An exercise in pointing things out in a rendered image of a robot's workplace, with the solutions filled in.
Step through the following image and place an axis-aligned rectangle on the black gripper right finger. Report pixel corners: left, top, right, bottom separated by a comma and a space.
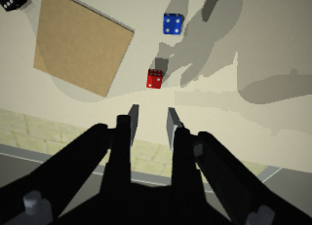
166, 107, 312, 225

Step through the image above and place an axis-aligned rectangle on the tan square mat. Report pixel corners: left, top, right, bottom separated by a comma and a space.
33, 0, 134, 97

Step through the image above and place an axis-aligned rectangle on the blue die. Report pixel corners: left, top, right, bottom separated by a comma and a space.
163, 14, 182, 35

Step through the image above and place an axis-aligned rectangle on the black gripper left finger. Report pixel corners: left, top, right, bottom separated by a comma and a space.
0, 104, 139, 225

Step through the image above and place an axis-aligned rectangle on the red die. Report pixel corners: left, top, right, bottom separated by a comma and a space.
146, 69, 163, 89

